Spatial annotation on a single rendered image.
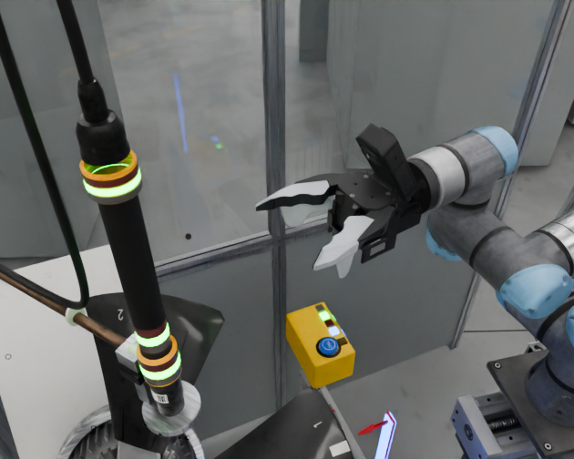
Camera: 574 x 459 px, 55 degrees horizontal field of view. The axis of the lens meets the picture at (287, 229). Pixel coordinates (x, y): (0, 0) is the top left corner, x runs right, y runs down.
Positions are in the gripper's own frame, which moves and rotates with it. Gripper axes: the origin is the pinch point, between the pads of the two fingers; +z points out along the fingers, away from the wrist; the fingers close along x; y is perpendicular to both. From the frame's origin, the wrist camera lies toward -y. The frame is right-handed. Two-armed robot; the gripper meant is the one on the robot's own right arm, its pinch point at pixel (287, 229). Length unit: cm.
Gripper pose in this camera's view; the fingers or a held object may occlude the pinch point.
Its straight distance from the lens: 60.3
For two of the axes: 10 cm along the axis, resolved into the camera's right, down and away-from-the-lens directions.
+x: -5.5, -5.5, 6.2
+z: -8.3, 3.6, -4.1
